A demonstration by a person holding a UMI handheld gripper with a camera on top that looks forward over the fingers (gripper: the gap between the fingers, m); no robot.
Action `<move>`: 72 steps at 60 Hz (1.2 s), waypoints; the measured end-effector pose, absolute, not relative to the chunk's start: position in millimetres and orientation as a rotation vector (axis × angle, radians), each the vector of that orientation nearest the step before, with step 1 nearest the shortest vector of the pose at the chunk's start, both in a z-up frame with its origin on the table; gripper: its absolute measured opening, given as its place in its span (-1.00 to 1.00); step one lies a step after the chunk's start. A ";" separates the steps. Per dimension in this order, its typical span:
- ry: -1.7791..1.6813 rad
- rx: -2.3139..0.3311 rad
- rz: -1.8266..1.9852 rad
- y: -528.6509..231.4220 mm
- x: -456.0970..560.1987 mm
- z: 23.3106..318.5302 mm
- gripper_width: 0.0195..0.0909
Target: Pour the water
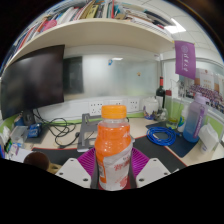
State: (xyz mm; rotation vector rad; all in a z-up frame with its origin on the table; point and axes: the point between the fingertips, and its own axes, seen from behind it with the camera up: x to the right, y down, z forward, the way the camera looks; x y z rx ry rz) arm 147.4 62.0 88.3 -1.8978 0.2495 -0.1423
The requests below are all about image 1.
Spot white tissue pack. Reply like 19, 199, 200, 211
198, 123, 221, 154

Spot grey metal laptop stand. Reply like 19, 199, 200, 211
77, 113, 101, 153

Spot ceiling lights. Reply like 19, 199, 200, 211
164, 18, 187, 34

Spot dark wine bottle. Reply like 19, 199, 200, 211
155, 76, 167, 111

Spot yellow patterned mug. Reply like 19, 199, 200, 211
23, 151, 51, 172

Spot black cables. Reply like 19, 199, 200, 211
33, 108, 83, 149

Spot black desk mat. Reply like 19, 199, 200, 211
31, 133, 188, 168

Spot purple water bottle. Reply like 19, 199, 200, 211
182, 92, 210, 144

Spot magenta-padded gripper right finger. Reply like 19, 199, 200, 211
128, 147, 172, 189

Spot shelf unit with books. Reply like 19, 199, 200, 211
6, 0, 176, 73

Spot group photo poster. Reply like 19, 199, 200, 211
178, 68, 224, 114

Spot small blue box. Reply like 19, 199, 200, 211
27, 123, 44, 138

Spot purple pennant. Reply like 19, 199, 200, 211
173, 40, 197, 80

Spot black computer monitor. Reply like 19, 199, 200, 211
0, 44, 66, 127

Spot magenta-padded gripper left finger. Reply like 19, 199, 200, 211
54, 147, 100, 190

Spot coiled blue cable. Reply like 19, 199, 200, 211
146, 125, 178, 147

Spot orange juice bottle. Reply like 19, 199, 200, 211
94, 104, 134, 192

